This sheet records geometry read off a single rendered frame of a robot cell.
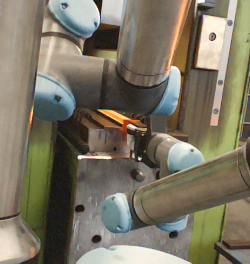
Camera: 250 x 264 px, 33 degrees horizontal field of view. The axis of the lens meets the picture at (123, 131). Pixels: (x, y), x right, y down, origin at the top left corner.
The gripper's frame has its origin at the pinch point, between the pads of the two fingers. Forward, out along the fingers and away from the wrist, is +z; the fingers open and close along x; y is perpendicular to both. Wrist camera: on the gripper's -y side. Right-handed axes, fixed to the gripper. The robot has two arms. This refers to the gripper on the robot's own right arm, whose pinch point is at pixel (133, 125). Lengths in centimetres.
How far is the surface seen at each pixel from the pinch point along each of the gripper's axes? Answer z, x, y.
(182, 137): 2.6, 17.2, 2.9
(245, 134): 579, 457, 92
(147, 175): -3.3, 4.7, 13.7
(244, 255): -13, 34, 34
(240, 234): 142, 151, 100
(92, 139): 2.6, -10.9, 5.2
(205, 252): 18, 41, 49
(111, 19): 2.4, -9.2, -28.4
